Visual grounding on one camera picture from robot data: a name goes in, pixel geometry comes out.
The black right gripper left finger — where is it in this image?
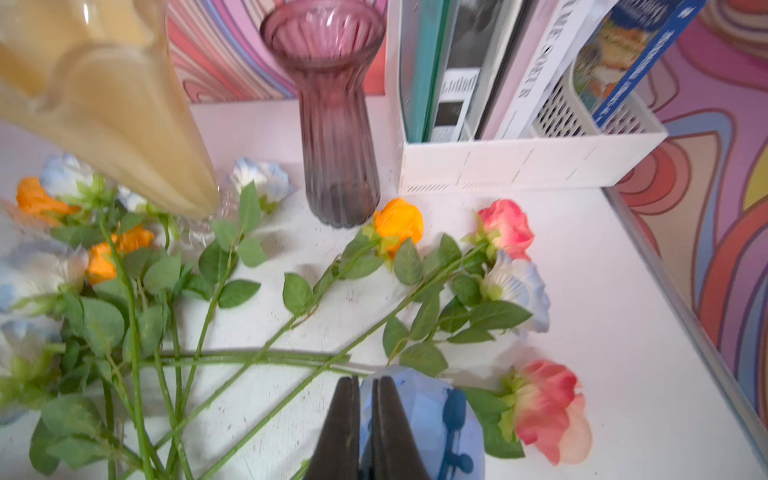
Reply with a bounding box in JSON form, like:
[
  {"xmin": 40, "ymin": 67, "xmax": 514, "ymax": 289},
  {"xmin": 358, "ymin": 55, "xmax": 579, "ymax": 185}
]
[{"xmin": 304, "ymin": 376, "xmax": 361, "ymax": 480}]

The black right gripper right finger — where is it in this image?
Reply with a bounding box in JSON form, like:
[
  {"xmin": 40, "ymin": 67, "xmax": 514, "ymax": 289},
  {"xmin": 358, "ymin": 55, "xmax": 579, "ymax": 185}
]
[{"xmin": 370, "ymin": 376, "xmax": 429, "ymax": 480}]

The white blue artificial rose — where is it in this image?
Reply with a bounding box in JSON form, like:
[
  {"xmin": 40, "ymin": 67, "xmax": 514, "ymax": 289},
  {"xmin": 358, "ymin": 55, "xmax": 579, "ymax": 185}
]
[{"xmin": 383, "ymin": 250, "xmax": 551, "ymax": 378}]

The pink artificial rose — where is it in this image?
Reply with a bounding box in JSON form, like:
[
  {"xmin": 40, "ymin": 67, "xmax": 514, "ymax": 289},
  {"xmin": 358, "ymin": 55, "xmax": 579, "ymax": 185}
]
[
  {"xmin": 462, "ymin": 359, "xmax": 593, "ymax": 466},
  {"xmin": 202, "ymin": 200, "xmax": 534, "ymax": 479}
]

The white desktop file organizer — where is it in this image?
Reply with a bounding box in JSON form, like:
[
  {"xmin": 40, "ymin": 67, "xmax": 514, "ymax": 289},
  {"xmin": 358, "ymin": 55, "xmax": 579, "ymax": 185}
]
[{"xmin": 370, "ymin": 1, "xmax": 668, "ymax": 195}]

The purple ribbed glass vase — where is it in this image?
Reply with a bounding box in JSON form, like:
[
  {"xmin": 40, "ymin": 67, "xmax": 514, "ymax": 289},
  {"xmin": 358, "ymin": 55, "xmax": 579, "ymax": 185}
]
[{"xmin": 260, "ymin": 1, "xmax": 386, "ymax": 228}]

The black white book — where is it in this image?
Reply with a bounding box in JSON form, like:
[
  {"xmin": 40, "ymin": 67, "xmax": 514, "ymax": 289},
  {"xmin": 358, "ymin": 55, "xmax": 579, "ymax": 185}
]
[{"xmin": 427, "ymin": 1, "xmax": 527, "ymax": 143}]

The teal book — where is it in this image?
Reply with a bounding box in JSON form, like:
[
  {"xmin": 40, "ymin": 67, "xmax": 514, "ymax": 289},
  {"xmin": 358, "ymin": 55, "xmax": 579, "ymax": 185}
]
[{"xmin": 399, "ymin": 0, "xmax": 451, "ymax": 143}]

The yellow wavy glass vase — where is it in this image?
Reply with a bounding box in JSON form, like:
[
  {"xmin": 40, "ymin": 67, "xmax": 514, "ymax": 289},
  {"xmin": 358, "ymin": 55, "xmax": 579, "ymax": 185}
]
[{"xmin": 1, "ymin": 1, "xmax": 220, "ymax": 220}]

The white pink book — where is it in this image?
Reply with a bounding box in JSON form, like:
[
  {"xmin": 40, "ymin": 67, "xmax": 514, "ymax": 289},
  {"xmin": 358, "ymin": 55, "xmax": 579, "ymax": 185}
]
[{"xmin": 475, "ymin": 1, "xmax": 616, "ymax": 140}]

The blue colourful book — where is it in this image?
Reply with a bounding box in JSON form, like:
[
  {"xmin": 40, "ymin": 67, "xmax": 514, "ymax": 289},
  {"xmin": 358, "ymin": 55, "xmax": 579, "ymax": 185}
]
[{"xmin": 572, "ymin": 0, "xmax": 705, "ymax": 128}]

